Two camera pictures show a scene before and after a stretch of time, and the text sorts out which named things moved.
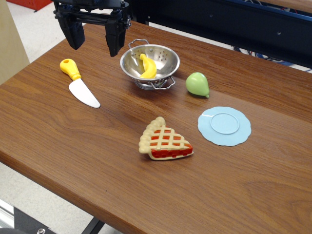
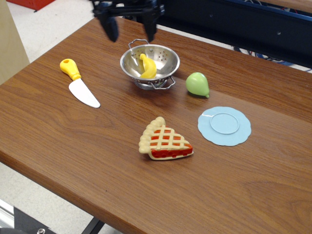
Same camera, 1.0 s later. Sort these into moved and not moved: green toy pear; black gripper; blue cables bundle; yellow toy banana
Moved: black gripper
Not moved: green toy pear; blue cables bundle; yellow toy banana
